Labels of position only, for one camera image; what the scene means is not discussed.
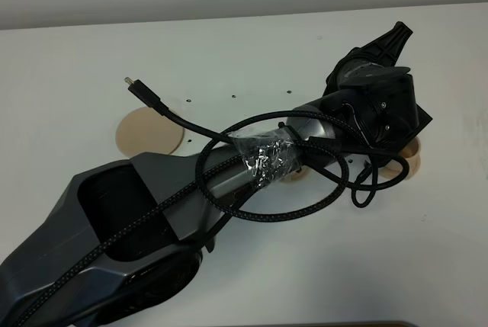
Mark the clear crumpled tape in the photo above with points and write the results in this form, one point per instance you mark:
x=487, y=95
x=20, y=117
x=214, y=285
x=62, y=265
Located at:
x=268, y=156

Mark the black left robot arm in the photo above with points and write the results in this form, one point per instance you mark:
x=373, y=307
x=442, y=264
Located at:
x=130, y=235

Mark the beige right teacup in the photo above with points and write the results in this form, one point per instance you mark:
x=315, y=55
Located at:
x=411, y=153

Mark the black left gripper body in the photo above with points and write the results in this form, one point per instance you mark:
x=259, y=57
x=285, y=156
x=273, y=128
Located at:
x=373, y=95

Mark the beige cup saucer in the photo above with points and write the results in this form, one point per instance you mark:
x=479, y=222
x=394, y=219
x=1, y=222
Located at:
x=297, y=175
x=392, y=169

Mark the beige teapot saucer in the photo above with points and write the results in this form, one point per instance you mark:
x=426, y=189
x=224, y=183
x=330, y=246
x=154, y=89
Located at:
x=144, y=130

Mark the beige right cup saucer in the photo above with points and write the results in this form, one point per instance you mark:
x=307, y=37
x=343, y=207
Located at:
x=392, y=169

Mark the beige left cup saucer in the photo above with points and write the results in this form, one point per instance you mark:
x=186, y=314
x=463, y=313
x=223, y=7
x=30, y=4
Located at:
x=297, y=175

